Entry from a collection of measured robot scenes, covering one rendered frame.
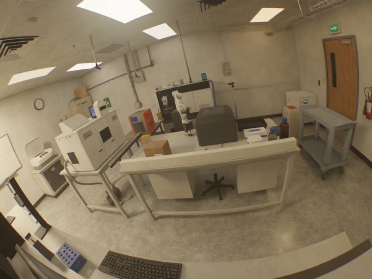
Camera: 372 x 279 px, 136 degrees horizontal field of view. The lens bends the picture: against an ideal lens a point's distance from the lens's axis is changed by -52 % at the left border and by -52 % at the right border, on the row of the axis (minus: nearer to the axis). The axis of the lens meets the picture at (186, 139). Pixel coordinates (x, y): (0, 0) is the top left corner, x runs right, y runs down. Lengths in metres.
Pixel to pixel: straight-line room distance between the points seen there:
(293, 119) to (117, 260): 3.48
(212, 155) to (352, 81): 3.09
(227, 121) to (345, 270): 1.46
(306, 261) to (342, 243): 0.23
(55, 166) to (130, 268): 3.70
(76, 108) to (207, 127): 4.52
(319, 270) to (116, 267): 0.85
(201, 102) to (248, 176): 2.06
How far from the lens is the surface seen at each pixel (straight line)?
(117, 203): 2.27
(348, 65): 3.64
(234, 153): 1.34
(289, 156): 1.57
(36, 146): 4.68
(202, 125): 1.56
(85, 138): 1.94
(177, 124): 2.61
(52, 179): 4.27
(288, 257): 0.83
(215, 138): 1.62
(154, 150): 1.55
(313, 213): 2.21
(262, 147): 1.37
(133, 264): 0.91
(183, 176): 1.87
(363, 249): 0.46
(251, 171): 1.85
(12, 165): 4.58
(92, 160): 1.98
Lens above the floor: 1.65
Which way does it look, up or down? 23 degrees down
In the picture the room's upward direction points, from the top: 14 degrees counter-clockwise
